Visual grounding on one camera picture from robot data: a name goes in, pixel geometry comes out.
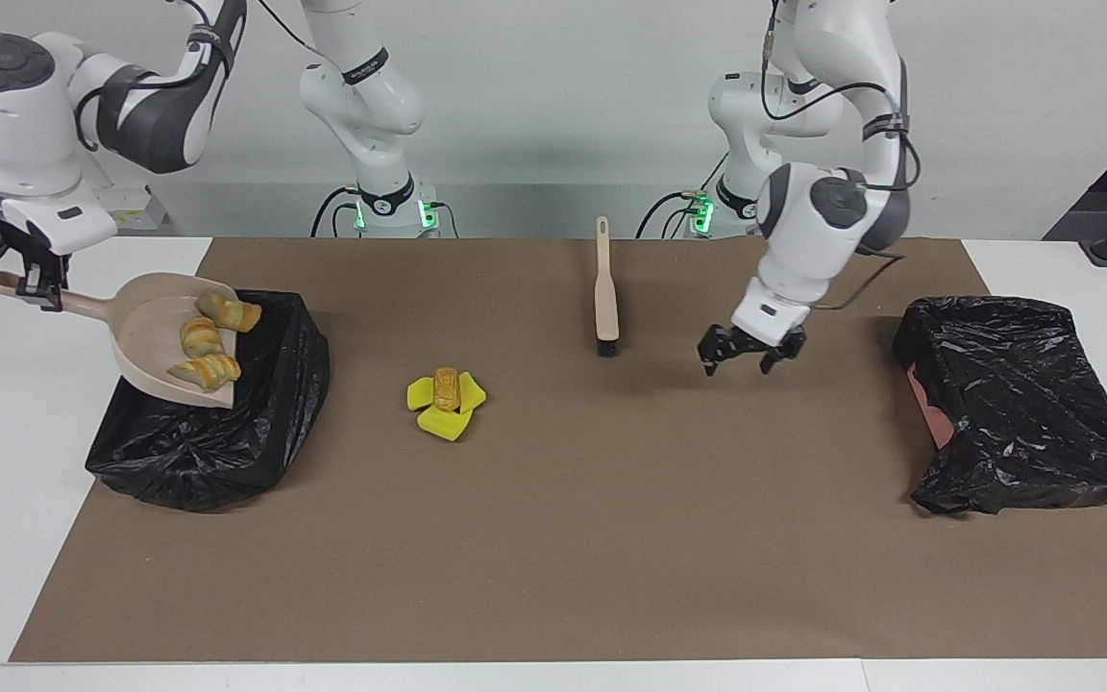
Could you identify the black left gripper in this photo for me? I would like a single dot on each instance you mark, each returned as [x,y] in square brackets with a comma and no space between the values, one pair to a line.
[760,338]

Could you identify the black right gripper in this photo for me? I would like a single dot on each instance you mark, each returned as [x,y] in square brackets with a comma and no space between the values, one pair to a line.
[20,240]

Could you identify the beige plastic dustpan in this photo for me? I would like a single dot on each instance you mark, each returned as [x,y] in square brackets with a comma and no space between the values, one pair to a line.
[145,356]

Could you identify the beige brush with black bristles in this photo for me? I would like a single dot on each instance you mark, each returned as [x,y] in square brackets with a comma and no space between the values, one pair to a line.
[605,298]

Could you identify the brown toy bread loaf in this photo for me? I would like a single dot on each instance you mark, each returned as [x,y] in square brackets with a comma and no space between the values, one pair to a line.
[446,389]

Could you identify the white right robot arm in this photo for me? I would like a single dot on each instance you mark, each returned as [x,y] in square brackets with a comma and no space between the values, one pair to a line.
[15,144]

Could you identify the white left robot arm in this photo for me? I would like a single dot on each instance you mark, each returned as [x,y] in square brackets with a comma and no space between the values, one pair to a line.
[803,250]

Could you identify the pink plastic bin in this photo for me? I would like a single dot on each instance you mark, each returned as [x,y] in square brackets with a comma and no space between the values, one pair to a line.
[928,408]

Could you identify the bin lined with black bag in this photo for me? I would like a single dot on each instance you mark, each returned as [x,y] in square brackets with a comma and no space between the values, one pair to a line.
[227,452]

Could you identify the black garbage bag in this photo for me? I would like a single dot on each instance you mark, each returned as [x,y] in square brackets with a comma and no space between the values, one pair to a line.
[1024,413]

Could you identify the brown table mat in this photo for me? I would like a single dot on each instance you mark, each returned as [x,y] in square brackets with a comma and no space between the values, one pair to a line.
[553,596]

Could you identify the white wall socket box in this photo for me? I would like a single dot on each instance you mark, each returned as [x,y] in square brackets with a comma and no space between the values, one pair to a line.
[135,207]

